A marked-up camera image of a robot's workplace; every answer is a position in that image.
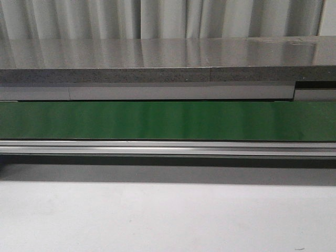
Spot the green conveyor belt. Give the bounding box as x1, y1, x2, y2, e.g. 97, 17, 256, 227
1, 101, 335, 142

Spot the grey stone slab bench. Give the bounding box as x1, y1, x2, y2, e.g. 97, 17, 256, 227
1, 36, 335, 83

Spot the white pleated curtain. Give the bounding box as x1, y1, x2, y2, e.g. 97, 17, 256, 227
1, 1, 335, 39

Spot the aluminium conveyor front rail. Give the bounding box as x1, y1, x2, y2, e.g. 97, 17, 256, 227
1, 140, 335, 158

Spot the grey conveyor rear rail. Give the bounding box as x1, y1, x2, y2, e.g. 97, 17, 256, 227
1, 81, 335, 101

